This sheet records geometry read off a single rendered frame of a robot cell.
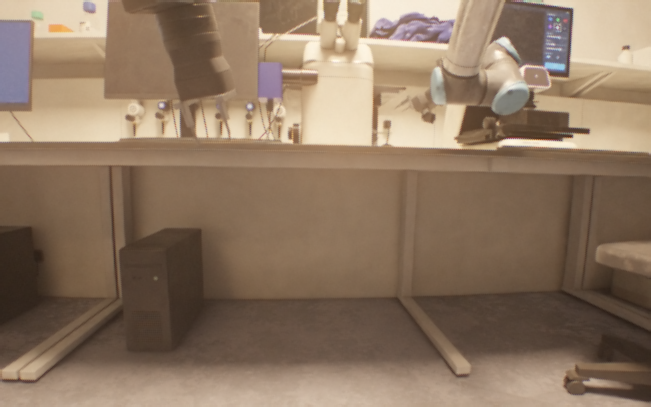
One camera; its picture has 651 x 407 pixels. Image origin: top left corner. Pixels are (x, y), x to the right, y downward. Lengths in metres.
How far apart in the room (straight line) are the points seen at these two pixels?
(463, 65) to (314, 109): 0.38
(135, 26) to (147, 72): 0.17
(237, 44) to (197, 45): 0.79
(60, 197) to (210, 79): 1.67
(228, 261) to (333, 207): 0.61
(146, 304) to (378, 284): 1.12
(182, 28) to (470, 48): 0.58
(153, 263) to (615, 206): 2.47
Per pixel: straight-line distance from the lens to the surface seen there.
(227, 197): 1.71
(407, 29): 1.66
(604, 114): 2.45
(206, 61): 0.48
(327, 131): 0.88
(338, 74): 0.91
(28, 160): 1.11
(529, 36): 1.52
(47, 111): 2.11
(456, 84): 0.86
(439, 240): 1.87
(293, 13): 1.69
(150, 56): 1.33
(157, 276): 1.30
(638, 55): 2.61
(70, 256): 2.10
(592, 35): 2.67
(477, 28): 0.80
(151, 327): 1.38
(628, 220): 2.62
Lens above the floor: 0.69
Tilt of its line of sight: 6 degrees down
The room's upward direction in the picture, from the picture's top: 1 degrees clockwise
